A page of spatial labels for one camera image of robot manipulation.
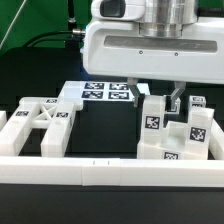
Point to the white chair seat part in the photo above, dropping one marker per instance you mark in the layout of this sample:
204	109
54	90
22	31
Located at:
172	146

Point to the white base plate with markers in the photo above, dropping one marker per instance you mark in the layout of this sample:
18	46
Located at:
97	91

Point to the white fence bar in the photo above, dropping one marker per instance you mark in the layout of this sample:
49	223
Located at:
111	172
216	142

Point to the white cube far marker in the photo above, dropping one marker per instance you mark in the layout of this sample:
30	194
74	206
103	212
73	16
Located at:
197	101

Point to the white left fence block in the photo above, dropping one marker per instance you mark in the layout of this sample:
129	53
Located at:
3	119

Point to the white front fence bar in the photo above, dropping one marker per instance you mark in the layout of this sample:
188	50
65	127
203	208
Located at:
111	172

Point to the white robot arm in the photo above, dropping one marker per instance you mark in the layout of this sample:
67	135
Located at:
172	40

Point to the white right fence bar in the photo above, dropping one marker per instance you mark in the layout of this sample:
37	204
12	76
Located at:
216	142

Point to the black cable connector post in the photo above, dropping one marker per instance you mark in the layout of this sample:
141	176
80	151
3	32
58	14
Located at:
76	35

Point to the white diagonal rod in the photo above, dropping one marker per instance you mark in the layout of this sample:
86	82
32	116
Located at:
13	22

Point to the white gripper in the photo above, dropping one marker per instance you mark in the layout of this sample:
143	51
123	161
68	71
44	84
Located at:
174	40

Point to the white chair back frame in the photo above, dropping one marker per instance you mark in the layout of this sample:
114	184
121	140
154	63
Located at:
54	115

